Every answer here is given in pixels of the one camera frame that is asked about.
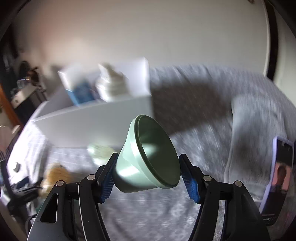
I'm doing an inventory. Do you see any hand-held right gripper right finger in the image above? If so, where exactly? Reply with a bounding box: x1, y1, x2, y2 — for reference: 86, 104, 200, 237
178, 153, 271, 241

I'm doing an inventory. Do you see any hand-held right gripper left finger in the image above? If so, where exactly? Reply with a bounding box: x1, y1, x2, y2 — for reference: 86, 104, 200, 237
26, 152, 119, 241

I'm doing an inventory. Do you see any green cup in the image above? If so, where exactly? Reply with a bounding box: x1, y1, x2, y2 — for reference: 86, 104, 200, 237
115, 115, 181, 193

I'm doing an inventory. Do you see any white storage box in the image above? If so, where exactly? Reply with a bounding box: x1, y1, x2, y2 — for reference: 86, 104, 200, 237
33, 57, 153, 149

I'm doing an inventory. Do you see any white spray can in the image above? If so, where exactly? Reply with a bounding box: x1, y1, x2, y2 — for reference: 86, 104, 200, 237
95, 63, 129, 103

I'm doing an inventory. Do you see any blue spray can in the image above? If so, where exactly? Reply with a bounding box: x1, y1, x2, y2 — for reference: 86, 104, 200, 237
65, 80, 99, 107

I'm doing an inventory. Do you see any beige tape dispenser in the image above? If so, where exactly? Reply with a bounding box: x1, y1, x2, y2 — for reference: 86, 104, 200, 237
42, 162, 73, 193

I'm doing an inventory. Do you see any grey plush cloth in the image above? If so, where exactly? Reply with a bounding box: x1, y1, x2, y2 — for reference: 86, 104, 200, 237
224, 93, 287, 202

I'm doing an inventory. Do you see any smartphone with purple case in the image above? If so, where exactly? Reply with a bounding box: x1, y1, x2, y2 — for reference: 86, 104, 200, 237
259, 136, 295, 226

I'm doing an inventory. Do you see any white side shelf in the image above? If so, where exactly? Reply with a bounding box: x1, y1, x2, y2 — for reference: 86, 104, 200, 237
9, 85, 45, 110

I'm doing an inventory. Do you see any dark door frame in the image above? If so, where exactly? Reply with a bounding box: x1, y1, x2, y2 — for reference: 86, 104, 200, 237
264, 0, 296, 82

